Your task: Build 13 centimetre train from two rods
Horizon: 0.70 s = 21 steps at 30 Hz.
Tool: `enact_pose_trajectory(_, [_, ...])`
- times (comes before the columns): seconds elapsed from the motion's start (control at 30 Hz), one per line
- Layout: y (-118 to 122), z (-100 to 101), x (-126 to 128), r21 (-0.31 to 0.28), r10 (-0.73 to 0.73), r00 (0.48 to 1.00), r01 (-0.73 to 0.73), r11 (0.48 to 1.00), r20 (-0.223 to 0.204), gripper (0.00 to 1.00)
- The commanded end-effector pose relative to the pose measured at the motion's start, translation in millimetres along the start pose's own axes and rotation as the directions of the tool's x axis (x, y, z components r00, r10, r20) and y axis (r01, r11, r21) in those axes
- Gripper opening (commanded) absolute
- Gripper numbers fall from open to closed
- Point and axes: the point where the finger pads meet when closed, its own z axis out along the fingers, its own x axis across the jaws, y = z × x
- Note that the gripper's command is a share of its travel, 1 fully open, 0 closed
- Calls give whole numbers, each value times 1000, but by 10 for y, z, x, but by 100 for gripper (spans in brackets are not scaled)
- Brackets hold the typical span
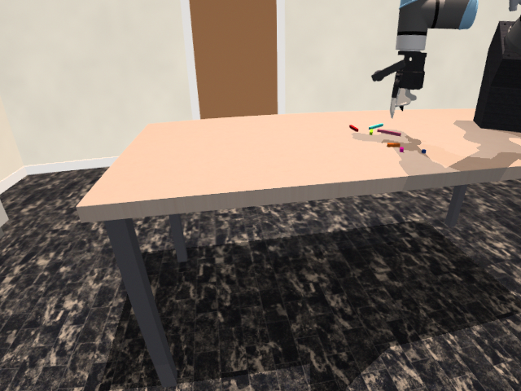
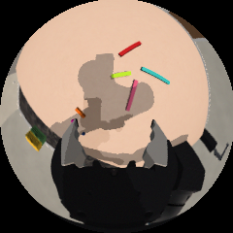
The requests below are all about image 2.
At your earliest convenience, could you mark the orange rod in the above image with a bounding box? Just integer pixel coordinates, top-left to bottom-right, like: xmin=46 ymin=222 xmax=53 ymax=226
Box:
xmin=75 ymin=107 xmax=85 ymax=118

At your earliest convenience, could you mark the turquoise rod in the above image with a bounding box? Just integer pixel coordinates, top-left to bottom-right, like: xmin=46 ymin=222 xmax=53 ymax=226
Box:
xmin=141 ymin=67 xmax=170 ymax=84

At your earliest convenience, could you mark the red rod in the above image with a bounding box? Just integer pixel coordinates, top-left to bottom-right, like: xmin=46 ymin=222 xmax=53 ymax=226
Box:
xmin=118 ymin=41 xmax=142 ymax=57

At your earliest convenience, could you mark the lime green rod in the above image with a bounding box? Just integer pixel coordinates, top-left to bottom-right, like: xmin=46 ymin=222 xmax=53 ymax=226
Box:
xmin=112 ymin=71 xmax=131 ymax=78

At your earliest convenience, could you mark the pink rod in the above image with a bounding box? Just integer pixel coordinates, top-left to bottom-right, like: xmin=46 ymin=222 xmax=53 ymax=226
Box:
xmin=125 ymin=80 xmax=138 ymax=111

